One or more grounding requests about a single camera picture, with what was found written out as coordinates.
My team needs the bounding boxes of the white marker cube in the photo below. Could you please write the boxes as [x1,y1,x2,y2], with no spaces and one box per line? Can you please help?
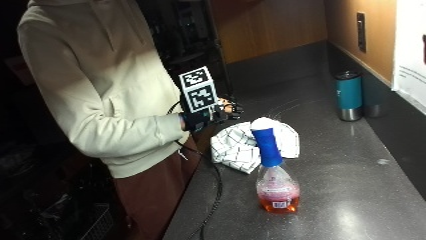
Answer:
[177,65,221,114]

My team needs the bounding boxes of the white checkered cloth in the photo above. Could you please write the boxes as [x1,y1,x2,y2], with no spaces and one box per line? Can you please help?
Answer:
[209,119,301,175]

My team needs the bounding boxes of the clear bottle with blue top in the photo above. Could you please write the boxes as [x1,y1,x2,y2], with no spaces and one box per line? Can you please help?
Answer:
[249,117,301,214]

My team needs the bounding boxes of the teal insulated tumbler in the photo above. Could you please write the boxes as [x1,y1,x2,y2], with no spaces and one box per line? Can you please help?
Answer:
[334,70,364,122]

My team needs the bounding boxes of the person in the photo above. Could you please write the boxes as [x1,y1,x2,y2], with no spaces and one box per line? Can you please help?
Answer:
[16,0,201,240]

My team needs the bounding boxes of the white paper sheet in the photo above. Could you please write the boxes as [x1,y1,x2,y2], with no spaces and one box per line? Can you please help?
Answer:
[390,0,426,116]

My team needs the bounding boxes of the black crate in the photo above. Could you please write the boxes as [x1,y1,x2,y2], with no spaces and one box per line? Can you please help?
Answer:
[34,199,115,240]

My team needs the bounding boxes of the black cable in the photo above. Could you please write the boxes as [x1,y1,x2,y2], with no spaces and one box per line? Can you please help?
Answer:
[166,99,223,240]

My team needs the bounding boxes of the black wall outlet plate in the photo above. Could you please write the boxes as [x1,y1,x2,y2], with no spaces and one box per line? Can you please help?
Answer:
[355,11,367,54]

